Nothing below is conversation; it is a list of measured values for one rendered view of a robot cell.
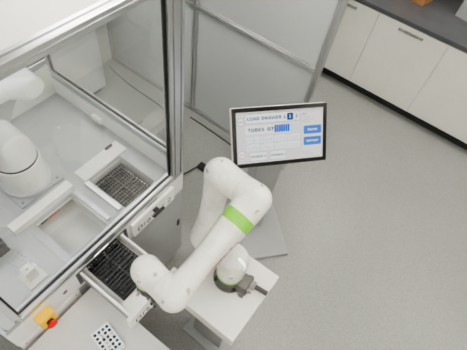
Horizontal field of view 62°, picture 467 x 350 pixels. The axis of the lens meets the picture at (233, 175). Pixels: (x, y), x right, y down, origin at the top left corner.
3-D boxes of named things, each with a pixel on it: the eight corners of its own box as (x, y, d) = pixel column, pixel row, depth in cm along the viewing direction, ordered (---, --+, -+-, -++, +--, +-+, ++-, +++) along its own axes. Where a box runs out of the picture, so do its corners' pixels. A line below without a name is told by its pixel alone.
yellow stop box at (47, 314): (60, 317, 164) (55, 312, 158) (45, 331, 160) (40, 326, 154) (51, 309, 165) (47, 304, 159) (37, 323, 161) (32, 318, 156)
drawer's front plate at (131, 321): (177, 277, 181) (177, 268, 173) (132, 328, 166) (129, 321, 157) (174, 275, 182) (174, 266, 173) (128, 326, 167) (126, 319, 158)
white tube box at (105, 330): (125, 346, 167) (124, 344, 164) (108, 360, 164) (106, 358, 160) (108, 323, 172) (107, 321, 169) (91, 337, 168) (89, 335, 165)
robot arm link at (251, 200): (253, 181, 148) (249, 169, 137) (279, 201, 144) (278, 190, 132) (222, 218, 145) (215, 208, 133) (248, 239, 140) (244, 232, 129)
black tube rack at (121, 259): (152, 272, 180) (151, 267, 174) (124, 303, 170) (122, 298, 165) (117, 244, 186) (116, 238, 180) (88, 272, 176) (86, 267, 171)
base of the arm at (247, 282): (272, 285, 182) (274, 280, 177) (256, 312, 174) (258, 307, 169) (224, 257, 188) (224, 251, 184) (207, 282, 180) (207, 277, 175)
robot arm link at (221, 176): (201, 228, 184) (222, 144, 147) (227, 250, 179) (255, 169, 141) (182, 244, 176) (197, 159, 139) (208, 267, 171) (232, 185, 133)
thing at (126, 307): (171, 276, 180) (171, 271, 175) (131, 322, 166) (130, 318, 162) (109, 227, 191) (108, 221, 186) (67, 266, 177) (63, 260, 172)
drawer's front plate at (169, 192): (174, 198, 206) (174, 187, 197) (134, 237, 191) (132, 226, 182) (171, 196, 206) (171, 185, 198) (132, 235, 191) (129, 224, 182)
